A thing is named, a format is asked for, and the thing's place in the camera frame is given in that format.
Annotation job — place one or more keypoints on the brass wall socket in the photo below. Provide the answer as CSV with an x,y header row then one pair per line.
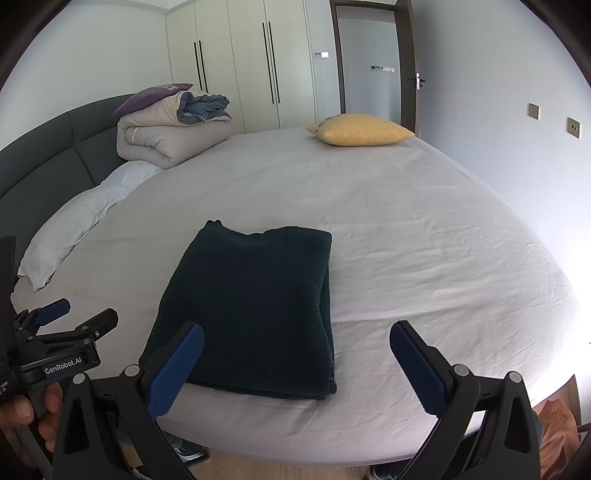
x,y
534,111
574,127

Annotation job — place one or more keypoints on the dark grey padded headboard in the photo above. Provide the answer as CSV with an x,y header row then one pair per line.
x,y
41,157

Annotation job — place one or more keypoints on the purple pillow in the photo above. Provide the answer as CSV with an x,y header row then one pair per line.
x,y
147,97

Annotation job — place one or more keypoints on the white pillow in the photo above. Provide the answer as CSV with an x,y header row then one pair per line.
x,y
78,217

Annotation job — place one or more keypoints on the beige folded duvet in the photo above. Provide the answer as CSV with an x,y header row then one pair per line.
x,y
161,138

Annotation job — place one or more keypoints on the yellow pillow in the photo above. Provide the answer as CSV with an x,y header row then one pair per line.
x,y
360,130

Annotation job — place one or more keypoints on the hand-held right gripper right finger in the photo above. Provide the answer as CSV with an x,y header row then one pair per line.
x,y
418,371

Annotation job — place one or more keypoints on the orange bag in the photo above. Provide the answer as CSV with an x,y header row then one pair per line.
x,y
556,438

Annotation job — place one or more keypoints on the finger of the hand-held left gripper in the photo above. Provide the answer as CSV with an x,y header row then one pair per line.
x,y
94,326
53,310

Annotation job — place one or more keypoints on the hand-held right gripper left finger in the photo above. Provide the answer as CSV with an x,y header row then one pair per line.
x,y
178,369

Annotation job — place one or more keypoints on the grey shoe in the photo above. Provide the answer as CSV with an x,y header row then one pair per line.
x,y
183,447

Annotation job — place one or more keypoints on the person's left hand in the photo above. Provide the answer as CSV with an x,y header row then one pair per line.
x,y
21,413

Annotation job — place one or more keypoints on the dark green knit sweater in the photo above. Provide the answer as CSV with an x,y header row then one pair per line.
x,y
258,314

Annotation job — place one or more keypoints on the white wardrobe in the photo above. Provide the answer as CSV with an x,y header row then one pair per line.
x,y
240,69

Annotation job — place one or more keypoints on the brown wooden door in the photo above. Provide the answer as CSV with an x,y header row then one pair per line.
x,y
408,64

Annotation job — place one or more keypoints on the blue-grey crumpled cloth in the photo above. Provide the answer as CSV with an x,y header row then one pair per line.
x,y
205,108

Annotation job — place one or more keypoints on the bed with white sheet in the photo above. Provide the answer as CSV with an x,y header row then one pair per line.
x,y
392,230

